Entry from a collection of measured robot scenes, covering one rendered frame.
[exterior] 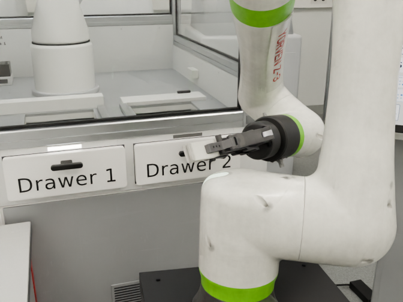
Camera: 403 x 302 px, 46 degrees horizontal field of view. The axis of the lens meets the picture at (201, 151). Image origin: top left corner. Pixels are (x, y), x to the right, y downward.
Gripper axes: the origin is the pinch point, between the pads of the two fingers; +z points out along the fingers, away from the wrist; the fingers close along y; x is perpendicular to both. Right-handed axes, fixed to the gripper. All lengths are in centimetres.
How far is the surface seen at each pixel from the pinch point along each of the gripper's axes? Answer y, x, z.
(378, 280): 16, -47, -82
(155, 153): 36.4, 7.8, -25.9
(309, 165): 121, -5, -261
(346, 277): 61, -62, -147
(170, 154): 34.6, 6.4, -29.4
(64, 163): 46.6, 10.9, -5.8
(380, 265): 13, -43, -81
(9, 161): 54, 15, 4
